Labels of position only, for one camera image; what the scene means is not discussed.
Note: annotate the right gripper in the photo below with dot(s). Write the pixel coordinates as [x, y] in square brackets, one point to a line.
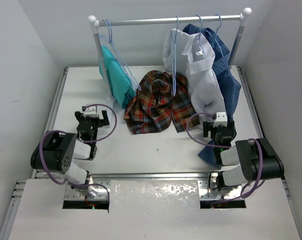
[206, 129]

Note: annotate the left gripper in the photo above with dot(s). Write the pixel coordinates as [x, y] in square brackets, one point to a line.
[91, 119]

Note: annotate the red plaid shirt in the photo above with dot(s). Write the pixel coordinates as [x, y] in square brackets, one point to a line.
[155, 106]

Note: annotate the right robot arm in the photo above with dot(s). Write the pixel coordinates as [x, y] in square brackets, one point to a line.
[254, 160]

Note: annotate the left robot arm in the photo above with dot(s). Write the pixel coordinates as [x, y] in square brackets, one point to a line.
[57, 150]

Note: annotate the blue checked shirt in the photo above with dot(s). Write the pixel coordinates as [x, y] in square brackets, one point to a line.
[229, 86]

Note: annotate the teal shirt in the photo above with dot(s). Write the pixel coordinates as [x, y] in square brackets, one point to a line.
[119, 82]

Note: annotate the blue hanger white shirt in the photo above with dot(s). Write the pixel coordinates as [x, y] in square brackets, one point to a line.
[200, 35]

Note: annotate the white clothes rack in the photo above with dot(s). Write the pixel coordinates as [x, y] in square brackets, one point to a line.
[96, 24]

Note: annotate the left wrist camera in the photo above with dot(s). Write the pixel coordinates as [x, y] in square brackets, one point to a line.
[90, 111]

